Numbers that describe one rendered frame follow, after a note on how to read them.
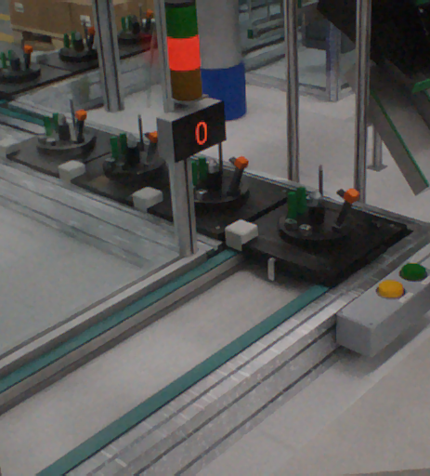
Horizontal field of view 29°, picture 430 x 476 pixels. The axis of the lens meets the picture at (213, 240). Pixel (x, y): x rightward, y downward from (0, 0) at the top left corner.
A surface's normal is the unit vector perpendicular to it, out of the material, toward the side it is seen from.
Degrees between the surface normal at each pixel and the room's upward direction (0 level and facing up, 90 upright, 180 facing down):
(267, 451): 0
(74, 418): 0
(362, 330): 90
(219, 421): 90
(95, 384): 0
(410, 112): 45
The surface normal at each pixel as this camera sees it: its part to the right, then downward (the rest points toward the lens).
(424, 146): 0.38, -0.38
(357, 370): -0.06, -0.88
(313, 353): 0.73, 0.28
